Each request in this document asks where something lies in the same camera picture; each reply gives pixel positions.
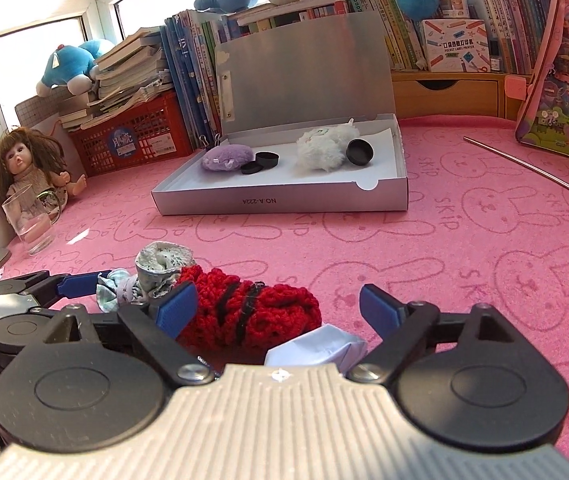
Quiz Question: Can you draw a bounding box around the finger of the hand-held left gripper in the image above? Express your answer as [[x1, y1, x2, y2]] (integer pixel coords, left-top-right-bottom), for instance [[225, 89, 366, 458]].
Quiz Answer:
[[0, 270, 104, 311]]

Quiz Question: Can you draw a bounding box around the white paper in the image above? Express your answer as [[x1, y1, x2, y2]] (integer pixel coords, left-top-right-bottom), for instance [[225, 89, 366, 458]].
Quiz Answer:
[[263, 323, 368, 368]]

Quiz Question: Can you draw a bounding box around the grey crocheted small pouch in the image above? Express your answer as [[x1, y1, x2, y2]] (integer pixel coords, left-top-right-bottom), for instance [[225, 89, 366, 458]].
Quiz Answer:
[[134, 241, 198, 301]]

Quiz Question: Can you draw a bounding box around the row of colourful books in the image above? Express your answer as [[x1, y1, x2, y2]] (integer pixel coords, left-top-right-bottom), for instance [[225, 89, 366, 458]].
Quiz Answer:
[[339, 0, 565, 76]]

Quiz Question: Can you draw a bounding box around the pink toy house bag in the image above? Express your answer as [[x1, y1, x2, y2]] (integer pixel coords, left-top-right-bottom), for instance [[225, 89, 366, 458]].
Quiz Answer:
[[515, 0, 569, 165]]

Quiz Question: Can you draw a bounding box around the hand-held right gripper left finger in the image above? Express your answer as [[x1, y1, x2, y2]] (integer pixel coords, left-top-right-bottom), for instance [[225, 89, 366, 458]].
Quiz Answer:
[[39, 280, 218, 386]]

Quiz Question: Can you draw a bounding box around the white grid board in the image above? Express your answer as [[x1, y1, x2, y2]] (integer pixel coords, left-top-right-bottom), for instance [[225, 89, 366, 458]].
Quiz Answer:
[[14, 94, 62, 133]]

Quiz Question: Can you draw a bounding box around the blue cat plush toy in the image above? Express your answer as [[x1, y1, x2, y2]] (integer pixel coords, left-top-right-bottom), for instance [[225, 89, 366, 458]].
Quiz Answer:
[[36, 39, 115, 97]]

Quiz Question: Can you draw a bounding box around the pink rabbit print cloth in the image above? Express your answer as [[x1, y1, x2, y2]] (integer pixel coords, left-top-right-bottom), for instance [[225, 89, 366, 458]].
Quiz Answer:
[[0, 114, 569, 466]]

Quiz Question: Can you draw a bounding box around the white printed carton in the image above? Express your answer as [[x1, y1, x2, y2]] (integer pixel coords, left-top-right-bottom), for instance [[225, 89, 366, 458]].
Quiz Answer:
[[419, 18, 490, 73]]

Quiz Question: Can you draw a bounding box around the wooden drawer shelf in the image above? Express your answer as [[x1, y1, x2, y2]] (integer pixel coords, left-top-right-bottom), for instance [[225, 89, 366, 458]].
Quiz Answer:
[[391, 71, 533, 121]]

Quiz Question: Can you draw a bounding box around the green plaid scrunchie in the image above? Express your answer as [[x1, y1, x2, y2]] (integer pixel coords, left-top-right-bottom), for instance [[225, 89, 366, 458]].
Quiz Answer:
[[95, 268, 150, 313]]

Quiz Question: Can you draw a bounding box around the brown-haired doll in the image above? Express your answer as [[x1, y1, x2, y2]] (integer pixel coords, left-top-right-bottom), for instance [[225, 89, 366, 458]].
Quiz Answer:
[[0, 127, 88, 226]]

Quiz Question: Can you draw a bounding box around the stack of worn books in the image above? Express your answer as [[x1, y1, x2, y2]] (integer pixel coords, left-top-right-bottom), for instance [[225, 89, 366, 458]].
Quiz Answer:
[[57, 27, 172, 131]]

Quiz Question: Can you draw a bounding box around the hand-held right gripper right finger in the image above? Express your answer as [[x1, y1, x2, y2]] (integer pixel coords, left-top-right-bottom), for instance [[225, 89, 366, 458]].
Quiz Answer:
[[347, 283, 525, 383]]

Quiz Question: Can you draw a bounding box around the red crochet pouch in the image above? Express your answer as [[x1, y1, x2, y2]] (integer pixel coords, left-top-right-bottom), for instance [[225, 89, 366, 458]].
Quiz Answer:
[[174, 265, 323, 356]]

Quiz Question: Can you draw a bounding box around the thin metal rod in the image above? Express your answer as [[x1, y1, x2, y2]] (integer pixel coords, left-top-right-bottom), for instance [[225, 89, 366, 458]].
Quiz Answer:
[[463, 136, 569, 207]]

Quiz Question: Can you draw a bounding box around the purple fluffy hair clip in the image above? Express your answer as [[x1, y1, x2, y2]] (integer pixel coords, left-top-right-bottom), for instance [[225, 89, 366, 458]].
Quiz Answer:
[[201, 142, 254, 172]]

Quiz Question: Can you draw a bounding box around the white cylindrical container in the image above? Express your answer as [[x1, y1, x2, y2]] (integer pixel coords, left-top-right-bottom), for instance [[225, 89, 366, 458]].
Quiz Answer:
[[439, 0, 470, 18]]

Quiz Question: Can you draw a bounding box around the thin horizontal book stack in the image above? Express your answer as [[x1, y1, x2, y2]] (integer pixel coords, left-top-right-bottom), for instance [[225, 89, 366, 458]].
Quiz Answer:
[[229, 0, 350, 31]]

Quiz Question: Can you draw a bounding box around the grey cardboard box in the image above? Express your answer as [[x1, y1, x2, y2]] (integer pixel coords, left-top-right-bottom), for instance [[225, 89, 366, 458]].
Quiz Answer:
[[151, 10, 409, 216]]

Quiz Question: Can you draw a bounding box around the clear glass mug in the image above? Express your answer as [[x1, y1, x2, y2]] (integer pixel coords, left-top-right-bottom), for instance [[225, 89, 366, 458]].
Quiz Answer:
[[2, 183, 64, 257]]

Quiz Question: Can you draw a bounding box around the row of blue books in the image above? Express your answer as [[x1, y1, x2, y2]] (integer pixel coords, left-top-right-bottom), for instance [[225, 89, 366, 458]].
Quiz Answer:
[[159, 10, 225, 151]]

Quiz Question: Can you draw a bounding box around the red plastic crate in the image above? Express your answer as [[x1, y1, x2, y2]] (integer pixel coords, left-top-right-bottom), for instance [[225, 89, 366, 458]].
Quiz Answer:
[[67, 91, 195, 178]]

